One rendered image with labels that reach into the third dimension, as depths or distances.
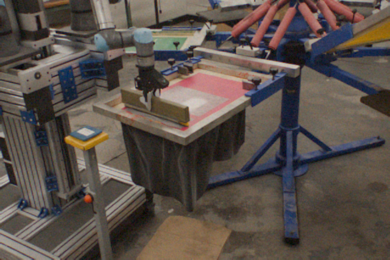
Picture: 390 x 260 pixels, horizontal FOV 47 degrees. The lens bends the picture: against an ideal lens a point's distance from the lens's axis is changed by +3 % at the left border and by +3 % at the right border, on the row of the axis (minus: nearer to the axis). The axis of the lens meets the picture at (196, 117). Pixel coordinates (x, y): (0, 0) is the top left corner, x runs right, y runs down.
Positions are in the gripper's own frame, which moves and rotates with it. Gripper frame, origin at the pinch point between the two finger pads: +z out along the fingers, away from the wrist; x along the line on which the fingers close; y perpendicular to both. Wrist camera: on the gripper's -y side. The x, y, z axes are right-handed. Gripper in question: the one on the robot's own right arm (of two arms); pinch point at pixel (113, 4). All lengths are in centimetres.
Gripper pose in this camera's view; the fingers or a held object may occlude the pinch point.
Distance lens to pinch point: 174.2
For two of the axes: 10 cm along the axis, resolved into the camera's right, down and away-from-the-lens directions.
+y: -7.7, -2.4, 5.9
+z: -1.4, 9.7, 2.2
